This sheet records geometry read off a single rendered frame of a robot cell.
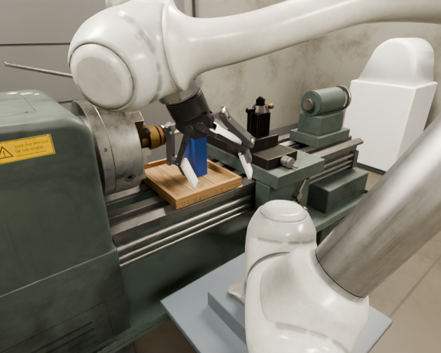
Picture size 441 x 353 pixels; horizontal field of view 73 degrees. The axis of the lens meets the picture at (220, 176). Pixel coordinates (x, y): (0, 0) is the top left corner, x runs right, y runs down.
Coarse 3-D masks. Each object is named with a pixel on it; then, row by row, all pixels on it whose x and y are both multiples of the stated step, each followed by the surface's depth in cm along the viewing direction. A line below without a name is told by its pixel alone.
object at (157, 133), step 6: (150, 126) 107; (156, 126) 108; (156, 132) 106; (162, 132) 108; (150, 138) 104; (156, 138) 106; (162, 138) 108; (144, 144) 105; (150, 144) 105; (156, 144) 107; (162, 144) 110; (150, 150) 108
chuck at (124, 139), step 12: (96, 108) 88; (108, 120) 87; (120, 120) 88; (132, 120) 90; (108, 132) 86; (120, 132) 87; (132, 132) 89; (120, 144) 87; (132, 144) 89; (120, 156) 88; (132, 156) 90; (120, 168) 89; (132, 168) 92; (120, 180) 92; (132, 180) 95
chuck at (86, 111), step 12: (72, 108) 96; (84, 108) 86; (84, 120) 88; (96, 120) 85; (96, 132) 84; (96, 144) 84; (108, 144) 85; (96, 156) 88; (108, 156) 86; (108, 168) 87; (108, 180) 89; (108, 192) 94
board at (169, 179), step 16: (160, 160) 135; (208, 160) 135; (160, 176) 124; (176, 176) 124; (208, 176) 124; (224, 176) 124; (240, 176) 119; (160, 192) 112; (176, 192) 112; (192, 192) 108; (208, 192) 111; (176, 208) 105
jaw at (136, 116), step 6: (120, 114) 90; (126, 114) 91; (132, 114) 94; (138, 114) 95; (126, 120) 90; (138, 120) 93; (138, 126) 96; (144, 126) 99; (138, 132) 99; (144, 132) 101; (150, 132) 103; (144, 138) 104
